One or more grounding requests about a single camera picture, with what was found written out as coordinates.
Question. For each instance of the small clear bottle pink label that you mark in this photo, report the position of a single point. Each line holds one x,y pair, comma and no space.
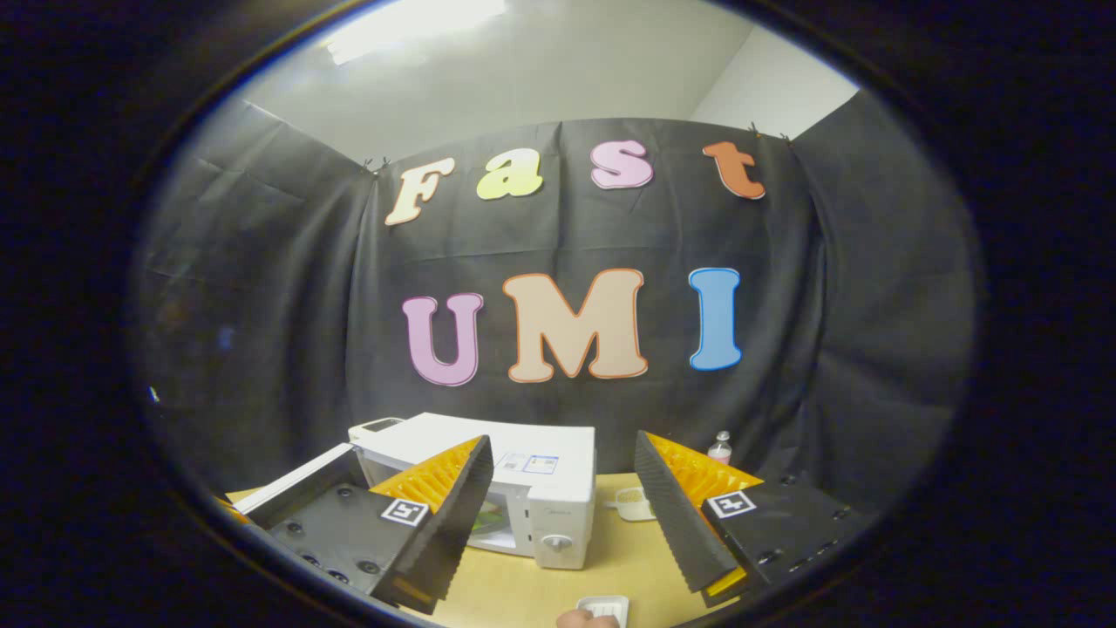
720,451

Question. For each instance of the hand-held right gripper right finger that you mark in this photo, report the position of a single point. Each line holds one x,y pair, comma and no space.
671,523

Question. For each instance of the white rectangular tray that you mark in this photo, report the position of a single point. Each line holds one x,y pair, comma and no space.
603,606

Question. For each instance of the white toaster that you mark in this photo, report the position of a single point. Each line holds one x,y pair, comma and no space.
375,426

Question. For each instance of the white divided condiment dish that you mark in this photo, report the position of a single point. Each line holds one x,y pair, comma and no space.
634,504

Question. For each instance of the white microwave oven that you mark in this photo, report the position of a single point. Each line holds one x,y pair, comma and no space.
558,515

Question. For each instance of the sandwich with lettuce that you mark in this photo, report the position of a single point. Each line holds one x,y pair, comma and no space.
488,522

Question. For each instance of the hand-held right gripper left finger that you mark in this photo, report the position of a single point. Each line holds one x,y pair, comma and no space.
458,523

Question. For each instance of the black backdrop cloth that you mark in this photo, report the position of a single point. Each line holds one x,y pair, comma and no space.
261,305

